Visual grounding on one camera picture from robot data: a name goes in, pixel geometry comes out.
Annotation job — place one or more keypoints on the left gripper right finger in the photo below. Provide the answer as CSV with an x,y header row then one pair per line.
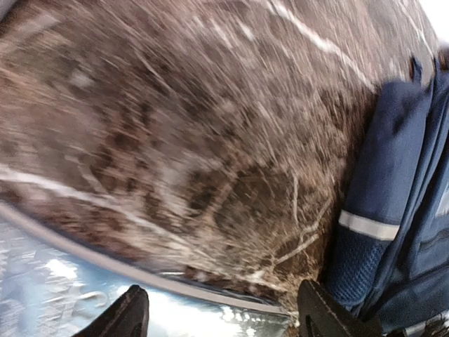
x,y
321,315

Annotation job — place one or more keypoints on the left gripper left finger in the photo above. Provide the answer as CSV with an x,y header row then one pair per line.
x,y
128,315

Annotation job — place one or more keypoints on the dark Wuthering Heights book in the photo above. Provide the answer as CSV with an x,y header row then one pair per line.
x,y
52,285

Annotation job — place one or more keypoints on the navy blue student backpack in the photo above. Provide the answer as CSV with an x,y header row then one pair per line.
x,y
390,256

